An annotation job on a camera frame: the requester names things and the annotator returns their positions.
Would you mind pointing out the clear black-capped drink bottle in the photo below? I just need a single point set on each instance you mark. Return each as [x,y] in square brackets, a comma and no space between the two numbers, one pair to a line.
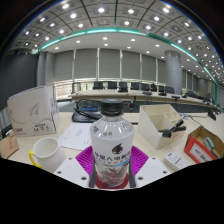
[111,143]

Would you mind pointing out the flat brown cardboard sheet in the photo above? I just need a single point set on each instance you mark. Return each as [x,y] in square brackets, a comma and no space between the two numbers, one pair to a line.
[8,146]

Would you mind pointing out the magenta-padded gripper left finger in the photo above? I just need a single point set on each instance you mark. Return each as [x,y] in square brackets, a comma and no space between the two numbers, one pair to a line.
[84,161]

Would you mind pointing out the white copy paper carton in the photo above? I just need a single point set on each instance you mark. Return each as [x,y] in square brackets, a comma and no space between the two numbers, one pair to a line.
[33,111]

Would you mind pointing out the row of black office chairs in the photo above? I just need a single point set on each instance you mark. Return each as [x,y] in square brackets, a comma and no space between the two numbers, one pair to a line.
[123,85]

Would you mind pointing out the black desk phone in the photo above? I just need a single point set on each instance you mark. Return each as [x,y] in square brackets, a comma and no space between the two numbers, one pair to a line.
[85,115]

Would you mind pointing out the white desk organizer box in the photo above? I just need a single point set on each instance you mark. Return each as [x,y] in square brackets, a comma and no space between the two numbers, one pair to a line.
[150,128]

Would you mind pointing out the red-sided open cardboard box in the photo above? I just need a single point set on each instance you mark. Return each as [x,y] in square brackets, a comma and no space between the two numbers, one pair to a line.
[195,150]

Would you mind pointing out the black marker pen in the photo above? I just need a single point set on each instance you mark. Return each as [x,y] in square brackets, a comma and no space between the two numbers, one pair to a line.
[166,133]

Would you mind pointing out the grey-green board eraser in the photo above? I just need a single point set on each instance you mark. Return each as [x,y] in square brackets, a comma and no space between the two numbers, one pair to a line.
[210,145]

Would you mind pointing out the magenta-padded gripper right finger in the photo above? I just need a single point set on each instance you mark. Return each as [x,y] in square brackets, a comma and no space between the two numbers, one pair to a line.
[140,161]

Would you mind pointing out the printed white paper sheet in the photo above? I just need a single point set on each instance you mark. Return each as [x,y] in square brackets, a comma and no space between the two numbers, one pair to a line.
[76,135]

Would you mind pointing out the group of ceiling lights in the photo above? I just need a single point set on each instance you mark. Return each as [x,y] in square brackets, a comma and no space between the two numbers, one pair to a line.
[101,10]

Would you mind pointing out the long curved conference desk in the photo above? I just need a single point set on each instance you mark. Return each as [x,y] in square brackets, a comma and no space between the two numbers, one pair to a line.
[133,94]

